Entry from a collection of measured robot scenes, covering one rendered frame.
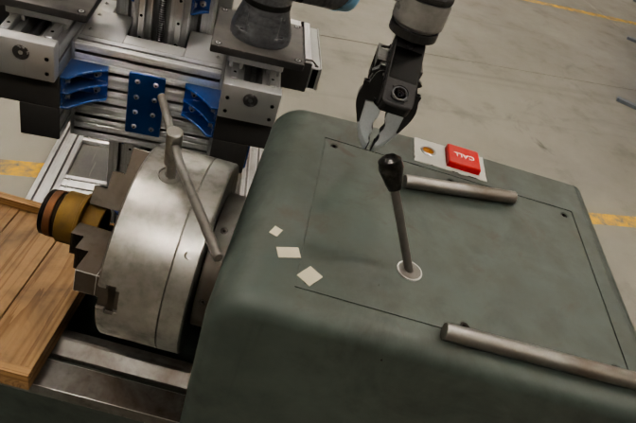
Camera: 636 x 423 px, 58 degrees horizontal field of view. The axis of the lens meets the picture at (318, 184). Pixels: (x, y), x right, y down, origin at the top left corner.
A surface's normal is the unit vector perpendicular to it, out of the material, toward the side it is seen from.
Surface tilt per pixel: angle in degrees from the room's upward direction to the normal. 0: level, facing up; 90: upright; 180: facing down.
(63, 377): 0
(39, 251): 0
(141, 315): 83
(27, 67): 90
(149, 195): 23
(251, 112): 90
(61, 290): 0
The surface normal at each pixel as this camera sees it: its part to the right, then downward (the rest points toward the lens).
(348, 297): 0.26, -0.76
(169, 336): -0.15, 0.65
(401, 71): 0.19, -0.35
